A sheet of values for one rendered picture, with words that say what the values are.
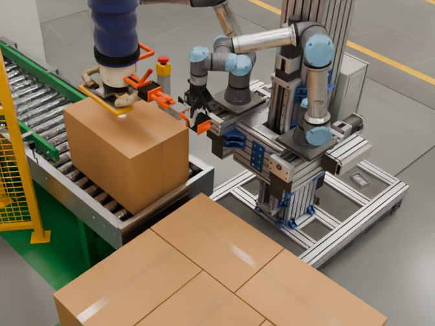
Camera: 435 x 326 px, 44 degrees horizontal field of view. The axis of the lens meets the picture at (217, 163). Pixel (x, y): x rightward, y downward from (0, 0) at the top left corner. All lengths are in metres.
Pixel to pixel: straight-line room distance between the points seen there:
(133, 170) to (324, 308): 1.14
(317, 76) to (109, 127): 1.17
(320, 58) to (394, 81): 3.34
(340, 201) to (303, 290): 1.12
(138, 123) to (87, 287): 0.89
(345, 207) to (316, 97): 1.39
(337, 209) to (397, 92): 2.06
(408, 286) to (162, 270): 1.61
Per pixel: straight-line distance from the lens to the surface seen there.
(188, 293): 2.60
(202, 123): 2.37
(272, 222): 3.38
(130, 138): 2.80
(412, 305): 3.49
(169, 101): 2.55
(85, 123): 2.94
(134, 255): 2.76
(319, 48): 2.21
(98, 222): 2.98
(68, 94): 3.87
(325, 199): 3.63
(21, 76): 4.26
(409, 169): 4.42
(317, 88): 2.33
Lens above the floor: 2.63
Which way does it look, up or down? 39 degrees down
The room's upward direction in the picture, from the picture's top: 3 degrees clockwise
